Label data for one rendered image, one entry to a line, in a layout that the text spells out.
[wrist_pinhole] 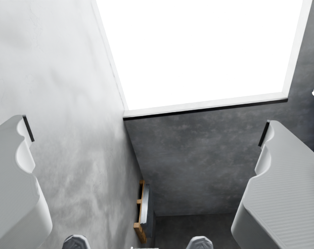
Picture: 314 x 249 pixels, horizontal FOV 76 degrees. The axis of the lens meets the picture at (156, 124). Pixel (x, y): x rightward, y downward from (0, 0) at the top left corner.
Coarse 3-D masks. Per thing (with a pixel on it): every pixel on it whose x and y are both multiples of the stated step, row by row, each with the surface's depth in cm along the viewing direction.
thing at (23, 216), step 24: (24, 120) 10; (0, 144) 8; (24, 144) 8; (0, 168) 7; (24, 168) 8; (0, 192) 6; (24, 192) 6; (0, 216) 5; (24, 216) 6; (48, 216) 7; (0, 240) 5; (24, 240) 6
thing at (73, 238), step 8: (72, 240) 5; (80, 240) 5; (192, 240) 5; (200, 240) 5; (208, 240) 5; (64, 248) 5; (72, 248) 5; (80, 248) 5; (88, 248) 5; (192, 248) 5; (200, 248) 5; (208, 248) 5
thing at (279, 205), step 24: (264, 144) 11; (288, 144) 9; (264, 168) 8; (288, 168) 7; (312, 168) 7; (264, 192) 6; (288, 192) 6; (312, 192) 6; (240, 216) 6; (264, 216) 6; (288, 216) 6; (312, 216) 6; (240, 240) 6; (264, 240) 5; (288, 240) 5; (312, 240) 5
